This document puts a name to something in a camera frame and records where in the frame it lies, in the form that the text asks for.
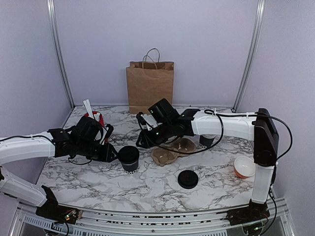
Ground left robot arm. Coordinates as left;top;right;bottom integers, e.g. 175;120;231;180
0;116;118;224

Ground front aluminium rail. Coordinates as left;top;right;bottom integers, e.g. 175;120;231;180
9;198;297;236

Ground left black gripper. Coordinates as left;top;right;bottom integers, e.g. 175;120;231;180
76;139;120;163

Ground left aluminium frame post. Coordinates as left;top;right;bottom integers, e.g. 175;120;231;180
47;0;75;110

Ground white sachet in holder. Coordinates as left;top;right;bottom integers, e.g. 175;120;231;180
94;112;101;120

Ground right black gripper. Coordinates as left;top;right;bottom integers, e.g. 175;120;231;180
135;121;173;149

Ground black paper coffee cup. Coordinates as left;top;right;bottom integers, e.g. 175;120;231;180
121;160;139;174

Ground red cylindrical holder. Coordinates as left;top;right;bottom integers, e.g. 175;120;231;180
84;112;109;143

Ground brown paper bag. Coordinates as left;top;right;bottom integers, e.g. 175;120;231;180
126;54;175;114

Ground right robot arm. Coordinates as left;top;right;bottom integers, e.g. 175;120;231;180
136;98;280;226

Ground cardboard cup carrier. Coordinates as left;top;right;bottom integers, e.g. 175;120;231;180
151;138;196;167

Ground aluminium frame post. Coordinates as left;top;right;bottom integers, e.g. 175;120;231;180
47;0;75;110
231;0;266;112

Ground orange white bowl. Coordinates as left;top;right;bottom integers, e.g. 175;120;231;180
234;156;255;179

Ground black plastic cup lid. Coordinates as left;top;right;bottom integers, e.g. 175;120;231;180
118;146;140;164

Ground right aluminium frame post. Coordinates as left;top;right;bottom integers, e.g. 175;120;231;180
231;0;266;112

